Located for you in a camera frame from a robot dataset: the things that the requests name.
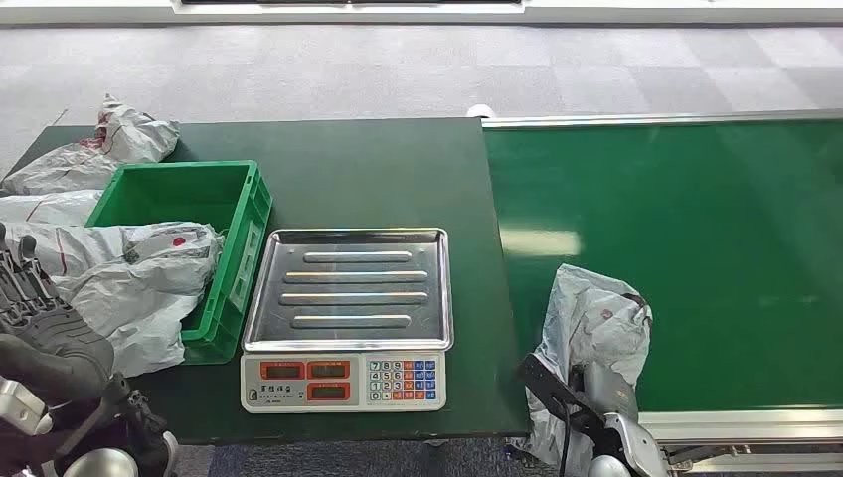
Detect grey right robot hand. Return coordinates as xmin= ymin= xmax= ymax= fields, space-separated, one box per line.
xmin=581 ymin=360 xmax=641 ymax=424

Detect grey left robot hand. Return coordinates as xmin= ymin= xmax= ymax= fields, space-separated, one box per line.
xmin=0 ymin=222 xmax=116 ymax=404

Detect grey poly mailer red print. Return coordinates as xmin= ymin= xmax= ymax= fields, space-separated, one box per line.
xmin=512 ymin=263 xmax=654 ymax=477

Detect green conveyor belt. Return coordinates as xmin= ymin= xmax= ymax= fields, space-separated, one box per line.
xmin=483 ymin=118 xmax=843 ymax=414

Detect grey mailer with red stripe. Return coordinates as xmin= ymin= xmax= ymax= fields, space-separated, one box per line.
xmin=0 ymin=222 xmax=127 ymax=279

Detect large crumpled grey poly mailer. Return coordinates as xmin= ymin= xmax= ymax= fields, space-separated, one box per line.
xmin=52 ymin=222 xmax=226 ymax=379

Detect flat white poly mailer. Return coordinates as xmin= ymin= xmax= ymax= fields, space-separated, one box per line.
xmin=0 ymin=190 xmax=104 ymax=227

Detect flat grey poly mailer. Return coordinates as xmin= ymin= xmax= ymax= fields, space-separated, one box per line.
xmin=0 ymin=139 xmax=121 ymax=197

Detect crumpled grey mailer red lines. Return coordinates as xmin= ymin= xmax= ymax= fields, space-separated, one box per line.
xmin=94 ymin=93 xmax=181 ymax=165

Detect green plastic crate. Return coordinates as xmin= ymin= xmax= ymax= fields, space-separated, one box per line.
xmin=85 ymin=159 xmax=274 ymax=367

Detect electronic scale with steel tray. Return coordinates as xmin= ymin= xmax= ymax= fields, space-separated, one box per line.
xmin=240 ymin=228 xmax=455 ymax=415

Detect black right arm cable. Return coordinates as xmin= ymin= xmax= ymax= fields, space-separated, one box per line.
xmin=557 ymin=401 xmax=576 ymax=477

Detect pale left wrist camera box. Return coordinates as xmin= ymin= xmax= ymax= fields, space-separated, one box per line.
xmin=0 ymin=376 xmax=54 ymax=438

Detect aluminium conveyor frame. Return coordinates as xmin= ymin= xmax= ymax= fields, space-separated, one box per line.
xmin=480 ymin=108 xmax=843 ymax=475

